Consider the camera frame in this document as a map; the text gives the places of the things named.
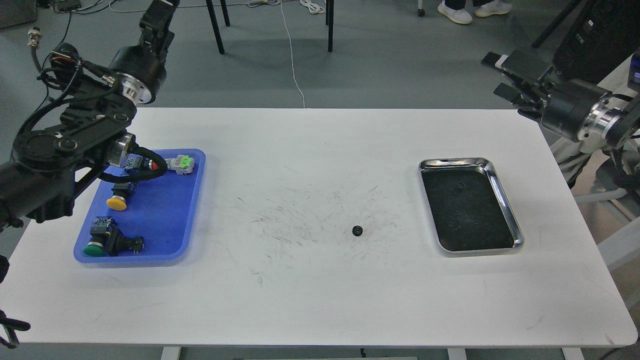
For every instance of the black chair leg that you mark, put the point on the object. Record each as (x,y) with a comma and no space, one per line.
(215,27)
(329,17)

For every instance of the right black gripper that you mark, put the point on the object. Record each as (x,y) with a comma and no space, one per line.
(563,111)

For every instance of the right white sneaker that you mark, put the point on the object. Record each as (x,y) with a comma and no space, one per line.
(493,8)

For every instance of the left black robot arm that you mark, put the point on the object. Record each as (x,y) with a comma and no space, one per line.
(82,135)

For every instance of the black chair leg right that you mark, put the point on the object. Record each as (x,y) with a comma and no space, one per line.
(329,17)

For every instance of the black chair leg left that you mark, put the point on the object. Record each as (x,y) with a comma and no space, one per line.
(215,27)

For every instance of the silver metal tray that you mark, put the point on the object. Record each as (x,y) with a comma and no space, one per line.
(478,221)

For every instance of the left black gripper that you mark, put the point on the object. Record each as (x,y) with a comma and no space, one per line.
(140,69)

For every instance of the yellow push button switch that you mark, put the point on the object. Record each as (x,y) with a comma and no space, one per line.
(121,192)

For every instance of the green grey connector switch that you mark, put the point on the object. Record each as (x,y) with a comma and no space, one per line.
(182,164)

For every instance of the red push button switch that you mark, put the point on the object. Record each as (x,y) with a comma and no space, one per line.
(137,164)

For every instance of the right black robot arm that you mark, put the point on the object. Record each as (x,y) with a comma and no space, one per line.
(615,126)

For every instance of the black switch module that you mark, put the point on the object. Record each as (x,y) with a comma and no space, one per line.
(118,242)

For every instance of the white sneaker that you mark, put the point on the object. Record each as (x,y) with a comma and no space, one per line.
(493,8)
(457,16)

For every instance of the green push button switch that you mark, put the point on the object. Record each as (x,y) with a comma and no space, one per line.
(102,238)

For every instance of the left white sneaker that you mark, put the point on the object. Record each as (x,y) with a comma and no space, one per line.
(457,16)

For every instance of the blue plastic tray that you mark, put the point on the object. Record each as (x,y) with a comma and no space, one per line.
(161,211)

